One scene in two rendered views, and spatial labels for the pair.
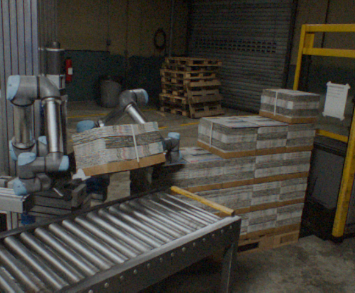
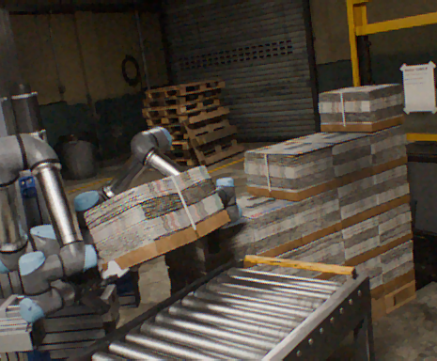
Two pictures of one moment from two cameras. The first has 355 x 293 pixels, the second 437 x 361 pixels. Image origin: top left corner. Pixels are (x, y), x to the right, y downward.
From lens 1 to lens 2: 0.30 m
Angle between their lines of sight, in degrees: 5
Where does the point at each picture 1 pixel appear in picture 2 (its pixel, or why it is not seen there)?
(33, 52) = not seen: outside the picture
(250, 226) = not seen: hidden behind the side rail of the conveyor
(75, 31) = not seen: hidden behind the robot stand
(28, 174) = (40, 286)
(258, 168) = (343, 204)
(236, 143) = (307, 176)
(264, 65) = (281, 72)
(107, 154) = (149, 227)
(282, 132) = (363, 146)
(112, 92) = (83, 156)
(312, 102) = (393, 96)
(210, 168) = (281, 220)
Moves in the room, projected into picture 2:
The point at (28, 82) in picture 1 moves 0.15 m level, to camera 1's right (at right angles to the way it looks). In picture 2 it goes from (7, 146) to (55, 138)
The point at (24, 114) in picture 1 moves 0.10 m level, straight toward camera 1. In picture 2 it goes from (7, 197) to (12, 202)
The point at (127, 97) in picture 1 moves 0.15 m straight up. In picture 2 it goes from (145, 143) to (139, 106)
